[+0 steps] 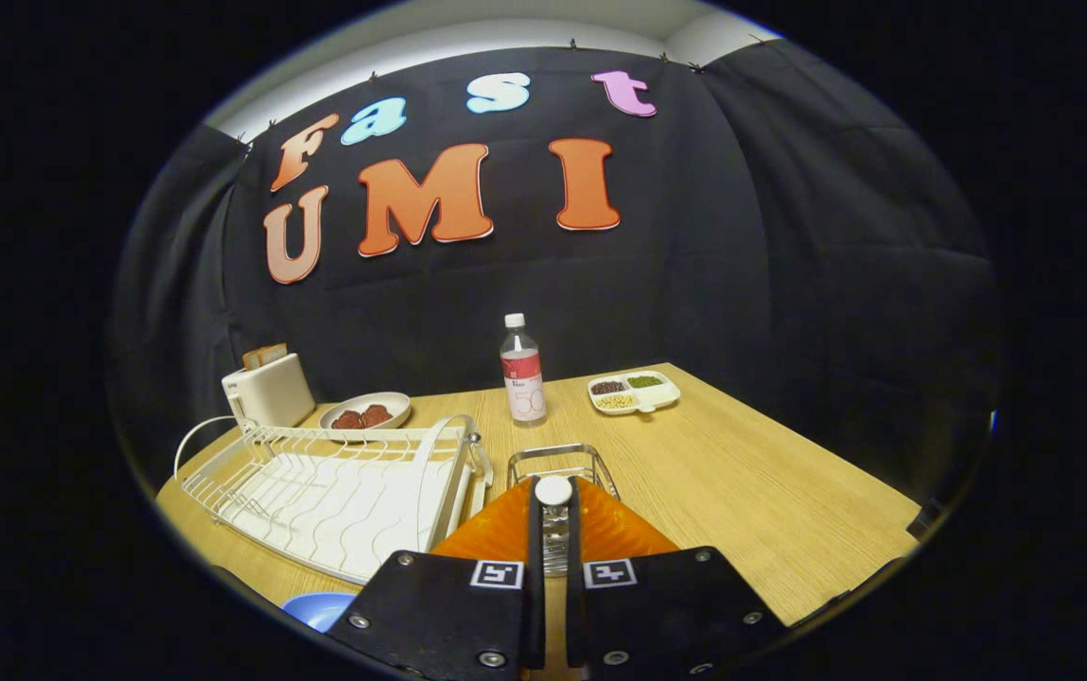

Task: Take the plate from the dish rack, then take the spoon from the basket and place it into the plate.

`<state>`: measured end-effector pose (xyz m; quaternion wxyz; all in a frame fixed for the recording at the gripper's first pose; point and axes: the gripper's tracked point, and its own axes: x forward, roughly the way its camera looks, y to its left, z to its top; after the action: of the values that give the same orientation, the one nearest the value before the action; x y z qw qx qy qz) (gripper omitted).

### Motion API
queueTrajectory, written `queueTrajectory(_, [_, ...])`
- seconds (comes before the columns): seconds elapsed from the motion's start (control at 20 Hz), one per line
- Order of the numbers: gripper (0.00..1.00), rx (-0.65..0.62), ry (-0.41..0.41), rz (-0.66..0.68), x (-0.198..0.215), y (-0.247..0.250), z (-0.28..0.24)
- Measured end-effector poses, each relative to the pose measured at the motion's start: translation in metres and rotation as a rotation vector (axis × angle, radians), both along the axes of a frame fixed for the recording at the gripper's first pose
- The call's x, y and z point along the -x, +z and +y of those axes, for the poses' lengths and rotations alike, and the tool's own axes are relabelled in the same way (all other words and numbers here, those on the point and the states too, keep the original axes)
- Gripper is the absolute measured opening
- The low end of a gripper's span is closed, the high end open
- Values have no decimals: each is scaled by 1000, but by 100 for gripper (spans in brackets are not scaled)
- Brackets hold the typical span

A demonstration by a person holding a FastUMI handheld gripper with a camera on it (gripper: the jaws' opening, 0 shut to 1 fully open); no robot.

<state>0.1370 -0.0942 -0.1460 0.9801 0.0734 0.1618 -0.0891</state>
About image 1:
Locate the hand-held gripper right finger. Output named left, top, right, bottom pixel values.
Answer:
left=562, top=476, right=790, bottom=681

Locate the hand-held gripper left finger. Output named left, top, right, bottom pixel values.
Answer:
left=325, top=476, right=549, bottom=681

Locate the blue plate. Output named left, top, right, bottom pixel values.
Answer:
left=280, top=592, right=359, bottom=634

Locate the white wire dish rack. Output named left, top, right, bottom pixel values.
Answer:
left=179, top=414, right=495, bottom=585

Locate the metal spoon with white handle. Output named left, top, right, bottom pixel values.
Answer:
left=534, top=475, right=574, bottom=578

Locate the metal wire basket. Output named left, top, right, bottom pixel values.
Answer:
left=506, top=444, right=622, bottom=502

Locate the beige plate with red food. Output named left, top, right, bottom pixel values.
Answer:
left=320, top=392, right=412, bottom=443

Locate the white sectioned tray with beans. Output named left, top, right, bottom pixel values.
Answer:
left=587, top=370, right=681, bottom=416

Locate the clear bottle with red label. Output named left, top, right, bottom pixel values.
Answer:
left=500, top=313, right=549, bottom=428

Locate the white toaster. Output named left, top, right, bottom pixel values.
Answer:
left=221, top=353, right=317, bottom=431

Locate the black backdrop cloth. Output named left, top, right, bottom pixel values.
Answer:
left=108, top=38, right=1003, bottom=531

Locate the white toaster cable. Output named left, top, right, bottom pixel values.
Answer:
left=172, top=414, right=239, bottom=479

